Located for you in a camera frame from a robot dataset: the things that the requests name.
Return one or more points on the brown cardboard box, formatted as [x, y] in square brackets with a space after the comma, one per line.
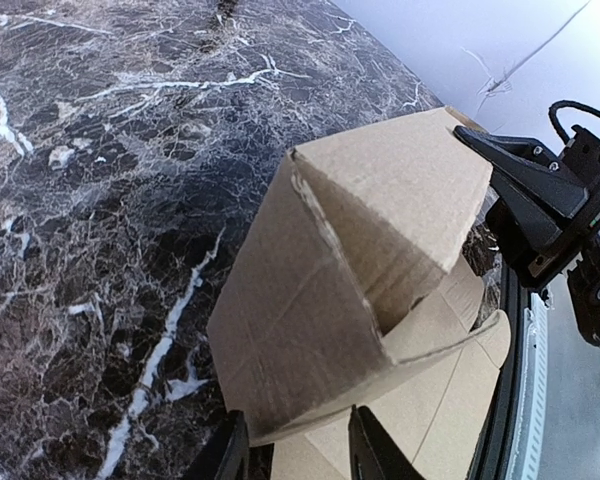
[351, 289]

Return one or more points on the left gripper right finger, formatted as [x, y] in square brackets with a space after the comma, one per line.
[373, 454]

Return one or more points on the black front table rail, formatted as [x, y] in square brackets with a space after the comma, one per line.
[495, 443]

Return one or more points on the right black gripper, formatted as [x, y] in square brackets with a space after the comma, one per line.
[547, 218]

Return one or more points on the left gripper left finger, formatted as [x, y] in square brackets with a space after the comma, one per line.
[226, 454]

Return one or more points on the white slotted cable duct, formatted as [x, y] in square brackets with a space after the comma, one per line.
[557, 421]

